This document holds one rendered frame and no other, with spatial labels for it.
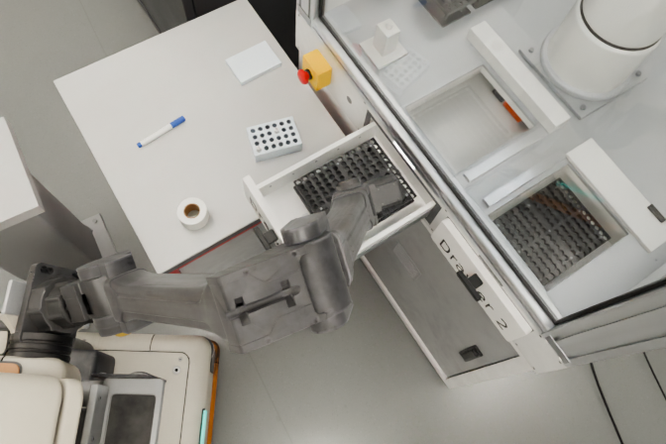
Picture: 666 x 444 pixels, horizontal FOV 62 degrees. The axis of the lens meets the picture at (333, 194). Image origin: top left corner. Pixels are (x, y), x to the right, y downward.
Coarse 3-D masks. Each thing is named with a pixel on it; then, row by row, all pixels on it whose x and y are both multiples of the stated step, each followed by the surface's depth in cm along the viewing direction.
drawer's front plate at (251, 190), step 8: (248, 176) 122; (248, 184) 121; (248, 192) 125; (256, 192) 120; (256, 200) 120; (264, 200) 120; (264, 208) 119; (264, 216) 122; (272, 216) 118; (264, 224) 128; (272, 224) 118; (280, 224) 118; (280, 240) 117
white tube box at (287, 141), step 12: (276, 120) 142; (288, 120) 143; (252, 132) 143; (264, 132) 141; (288, 132) 141; (252, 144) 139; (264, 144) 140; (276, 144) 140; (288, 144) 142; (300, 144) 140; (264, 156) 140; (276, 156) 142
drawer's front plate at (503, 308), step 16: (448, 224) 121; (448, 240) 123; (464, 240) 119; (448, 256) 127; (464, 256) 120; (464, 272) 124; (480, 272) 117; (480, 288) 121; (496, 288) 116; (496, 304) 118; (512, 304) 115; (496, 320) 122; (512, 320) 115; (512, 336) 119
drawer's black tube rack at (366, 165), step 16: (368, 144) 130; (336, 160) 128; (352, 160) 128; (368, 160) 128; (384, 160) 132; (304, 176) 126; (320, 176) 129; (336, 176) 126; (352, 176) 127; (368, 176) 130; (400, 176) 127; (304, 192) 127; (320, 192) 124; (320, 208) 123; (384, 208) 124; (400, 208) 127
